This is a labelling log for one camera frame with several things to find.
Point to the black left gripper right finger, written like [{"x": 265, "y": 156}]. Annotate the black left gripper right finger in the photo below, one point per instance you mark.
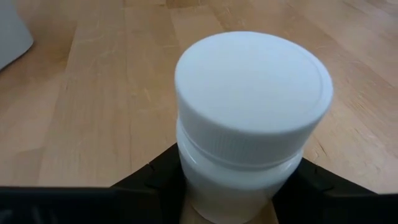
[{"x": 335, "y": 208}]

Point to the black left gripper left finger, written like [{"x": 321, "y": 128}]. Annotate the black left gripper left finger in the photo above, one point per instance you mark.
[{"x": 93, "y": 205}]

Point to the white plastic pill bottle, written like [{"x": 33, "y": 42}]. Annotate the white plastic pill bottle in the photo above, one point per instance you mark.
[{"x": 248, "y": 93}]

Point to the white plastic basket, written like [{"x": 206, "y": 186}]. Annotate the white plastic basket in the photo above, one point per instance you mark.
[{"x": 12, "y": 31}]

